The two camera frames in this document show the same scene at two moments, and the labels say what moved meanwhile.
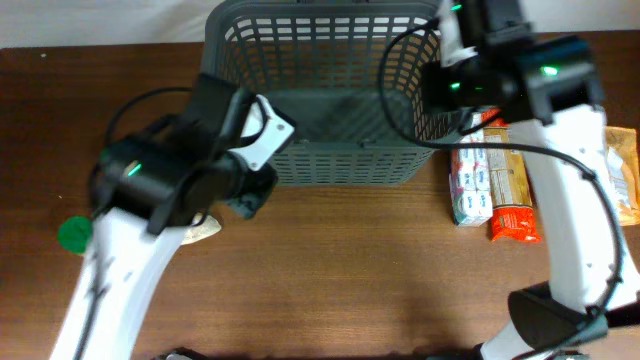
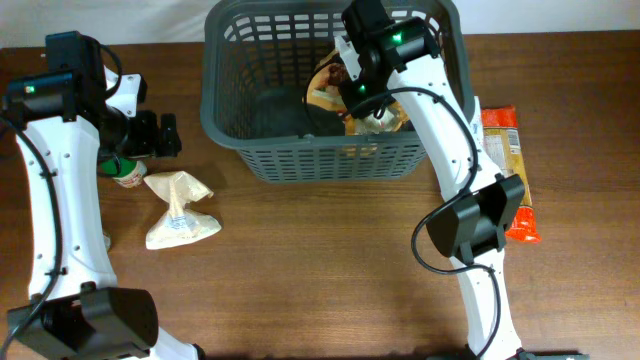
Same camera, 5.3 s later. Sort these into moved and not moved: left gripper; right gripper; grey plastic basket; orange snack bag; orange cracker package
Moved: orange snack bag; left gripper; right gripper
Not moved: orange cracker package; grey plastic basket
